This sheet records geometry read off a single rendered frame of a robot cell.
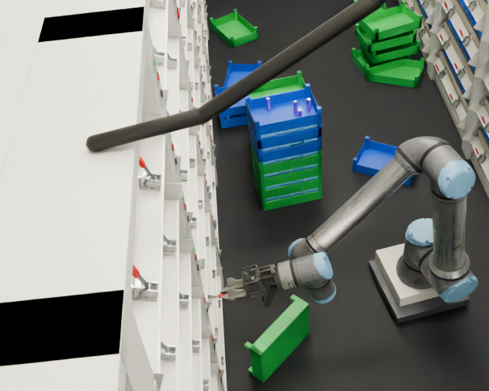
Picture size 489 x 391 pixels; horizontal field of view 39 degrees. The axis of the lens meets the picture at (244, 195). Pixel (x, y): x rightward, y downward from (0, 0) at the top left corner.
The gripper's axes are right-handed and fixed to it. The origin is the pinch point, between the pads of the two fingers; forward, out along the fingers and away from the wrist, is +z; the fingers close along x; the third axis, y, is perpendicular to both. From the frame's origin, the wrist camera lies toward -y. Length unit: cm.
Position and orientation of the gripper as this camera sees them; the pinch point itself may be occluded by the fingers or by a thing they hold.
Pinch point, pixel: (224, 295)
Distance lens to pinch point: 233.7
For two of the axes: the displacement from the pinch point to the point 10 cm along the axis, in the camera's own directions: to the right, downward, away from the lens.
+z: -9.5, 2.6, 1.7
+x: 0.7, 7.0, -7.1
